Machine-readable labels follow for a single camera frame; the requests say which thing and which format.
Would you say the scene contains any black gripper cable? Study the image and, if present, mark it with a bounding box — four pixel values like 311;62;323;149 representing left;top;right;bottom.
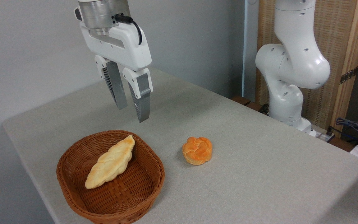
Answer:
114;14;143;46

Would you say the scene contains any round orange bread bun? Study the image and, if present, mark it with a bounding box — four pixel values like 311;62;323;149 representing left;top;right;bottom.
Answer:
182;137;213;166

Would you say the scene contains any brown wicker basket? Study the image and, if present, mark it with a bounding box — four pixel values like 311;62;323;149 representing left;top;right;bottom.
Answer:
56;130;165;224

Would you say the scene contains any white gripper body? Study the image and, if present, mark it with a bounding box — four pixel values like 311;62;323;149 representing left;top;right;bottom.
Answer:
79;23;152;72

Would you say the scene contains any metal screen hinge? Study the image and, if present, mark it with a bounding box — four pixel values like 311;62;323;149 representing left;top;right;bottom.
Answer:
340;66;358;85

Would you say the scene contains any pale vertical wall conduit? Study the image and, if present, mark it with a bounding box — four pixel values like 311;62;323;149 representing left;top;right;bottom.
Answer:
242;0;259;100

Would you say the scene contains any long braided bread loaf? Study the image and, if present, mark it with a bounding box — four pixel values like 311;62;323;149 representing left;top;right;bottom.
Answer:
85;134;135;189

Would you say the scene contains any bundle of dark cables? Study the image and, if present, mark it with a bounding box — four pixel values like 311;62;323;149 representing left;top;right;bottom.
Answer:
335;117;358;147

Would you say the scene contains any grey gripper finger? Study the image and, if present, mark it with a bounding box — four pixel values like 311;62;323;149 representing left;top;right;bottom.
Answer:
122;67;153;123
94;55;128;110

